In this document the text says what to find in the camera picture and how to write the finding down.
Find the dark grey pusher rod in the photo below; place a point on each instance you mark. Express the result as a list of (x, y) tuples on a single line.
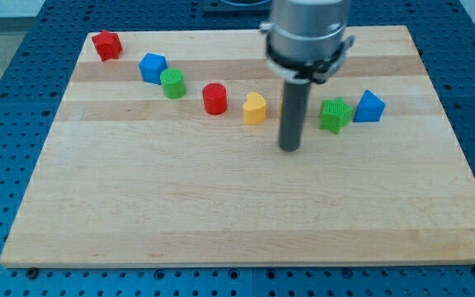
[(293, 112)]

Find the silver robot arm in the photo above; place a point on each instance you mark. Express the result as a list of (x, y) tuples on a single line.
[(305, 45)]

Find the green star block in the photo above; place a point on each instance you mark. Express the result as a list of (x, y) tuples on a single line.
[(334, 115)]

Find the blue cube block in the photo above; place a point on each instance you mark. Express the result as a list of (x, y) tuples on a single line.
[(151, 67)]

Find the red star block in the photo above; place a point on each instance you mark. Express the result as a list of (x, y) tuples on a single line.
[(107, 45)]

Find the yellow heart block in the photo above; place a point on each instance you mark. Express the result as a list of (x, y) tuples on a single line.
[(254, 109)]

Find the blue triangle block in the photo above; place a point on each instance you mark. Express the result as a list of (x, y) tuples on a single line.
[(370, 108)]

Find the red cylinder block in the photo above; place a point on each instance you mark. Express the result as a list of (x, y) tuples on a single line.
[(215, 98)]

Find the green cylinder block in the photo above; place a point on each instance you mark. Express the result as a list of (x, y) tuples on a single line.
[(173, 83)]

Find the wooden board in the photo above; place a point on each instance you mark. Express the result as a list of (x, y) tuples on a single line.
[(130, 178)]

